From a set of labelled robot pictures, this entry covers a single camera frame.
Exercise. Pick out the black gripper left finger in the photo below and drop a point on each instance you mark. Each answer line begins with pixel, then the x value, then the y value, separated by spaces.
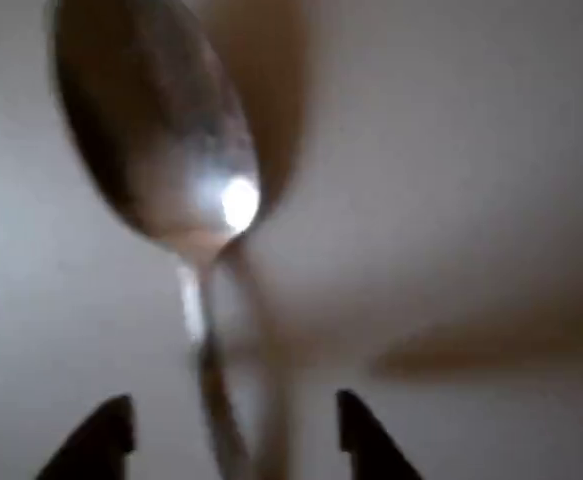
pixel 98 445

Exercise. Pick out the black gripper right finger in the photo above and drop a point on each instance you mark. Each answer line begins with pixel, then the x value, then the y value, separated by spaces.
pixel 371 445

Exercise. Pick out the silver metal spoon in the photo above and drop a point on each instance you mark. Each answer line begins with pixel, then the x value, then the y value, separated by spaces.
pixel 151 125

